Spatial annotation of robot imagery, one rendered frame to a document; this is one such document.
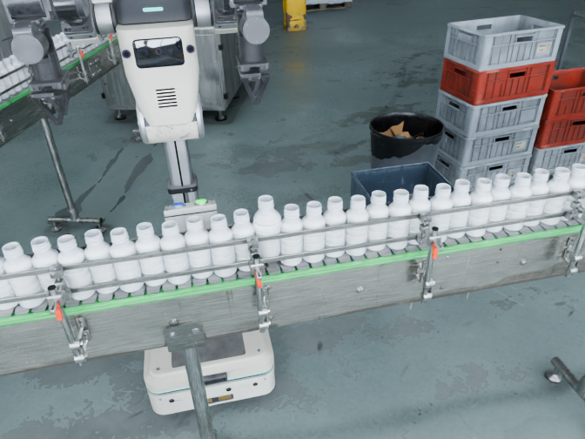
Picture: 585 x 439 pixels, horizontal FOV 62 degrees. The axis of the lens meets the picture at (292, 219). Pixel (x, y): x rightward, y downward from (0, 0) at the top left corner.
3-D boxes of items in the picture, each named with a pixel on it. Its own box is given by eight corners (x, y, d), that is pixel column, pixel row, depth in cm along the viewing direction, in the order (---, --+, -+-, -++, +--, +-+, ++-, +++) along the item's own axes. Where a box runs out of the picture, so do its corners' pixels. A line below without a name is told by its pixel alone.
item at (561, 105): (547, 121, 348) (554, 91, 336) (511, 103, 382) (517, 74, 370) (617, 111, 361) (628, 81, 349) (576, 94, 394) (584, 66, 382)
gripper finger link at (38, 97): (41, 130, 108) (27, 88, 103) (47, 118, 113) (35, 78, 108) (73, 126, 109) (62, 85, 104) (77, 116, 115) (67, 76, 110)
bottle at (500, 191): (482, 219, 143) (493, 169, 134) (503, 225, 141) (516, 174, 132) (477, 230, 139) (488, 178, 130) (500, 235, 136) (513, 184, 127)
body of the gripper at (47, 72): (30, 93, 103) (19, 57, 99) (40, 79, 112) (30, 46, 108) (63, 91, 105) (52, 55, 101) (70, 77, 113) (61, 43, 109)
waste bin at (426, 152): (378, 235, 312) (385, 143, 277) (354, 200, 349) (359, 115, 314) (443, 226, 319) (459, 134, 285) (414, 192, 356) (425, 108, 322)
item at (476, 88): (474, 106, 315) (480, 71, 303) (438, 88, 348) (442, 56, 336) (549, 94, 331) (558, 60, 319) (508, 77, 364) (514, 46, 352)
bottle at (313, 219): (298, 254, 131) (297, 202, 122) (316, 248, 134) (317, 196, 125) (309, 266, 127) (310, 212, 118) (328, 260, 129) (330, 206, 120)
